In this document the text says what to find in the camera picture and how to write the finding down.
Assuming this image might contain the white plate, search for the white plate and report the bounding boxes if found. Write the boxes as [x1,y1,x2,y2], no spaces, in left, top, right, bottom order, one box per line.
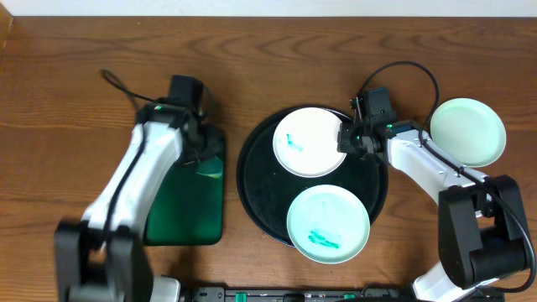
[272,107,347,178]

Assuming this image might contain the mint plate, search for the mint plate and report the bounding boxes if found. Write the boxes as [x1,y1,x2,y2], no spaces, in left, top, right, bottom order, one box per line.
[286,185,371,264]
[430,98,507,168]

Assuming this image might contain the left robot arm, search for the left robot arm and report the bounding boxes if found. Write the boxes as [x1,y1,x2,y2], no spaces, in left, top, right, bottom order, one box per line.
[54,104,224,301]

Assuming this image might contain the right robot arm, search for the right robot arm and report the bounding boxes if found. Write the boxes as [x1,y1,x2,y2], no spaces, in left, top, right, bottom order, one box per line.
[337,117,536,301]

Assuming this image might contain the green rectangular water tray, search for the green rectangular water tray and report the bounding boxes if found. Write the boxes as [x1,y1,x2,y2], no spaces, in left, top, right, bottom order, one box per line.
[143,133,226,246]

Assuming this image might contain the round black tray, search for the round black tray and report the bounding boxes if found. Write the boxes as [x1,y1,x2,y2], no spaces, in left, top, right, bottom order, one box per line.
[236,107,388,247]

